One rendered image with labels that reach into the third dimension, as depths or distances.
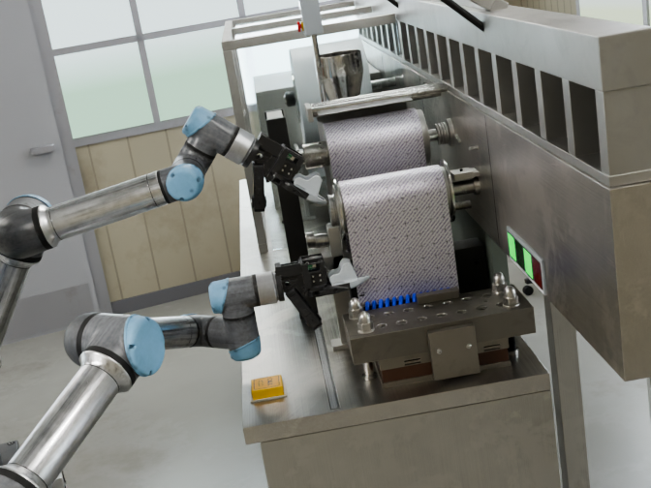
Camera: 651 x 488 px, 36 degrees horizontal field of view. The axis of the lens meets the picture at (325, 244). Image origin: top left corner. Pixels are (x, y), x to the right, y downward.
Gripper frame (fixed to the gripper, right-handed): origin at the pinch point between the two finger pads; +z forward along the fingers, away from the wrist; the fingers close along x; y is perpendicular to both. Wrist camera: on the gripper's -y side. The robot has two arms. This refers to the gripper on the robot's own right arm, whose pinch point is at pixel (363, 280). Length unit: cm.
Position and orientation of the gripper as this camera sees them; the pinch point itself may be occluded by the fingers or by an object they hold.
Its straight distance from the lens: 231.8
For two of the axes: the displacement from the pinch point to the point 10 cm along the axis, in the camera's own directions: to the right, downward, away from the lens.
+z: 9.8, -1.7, 0.4
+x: -0.8, -2.7, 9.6
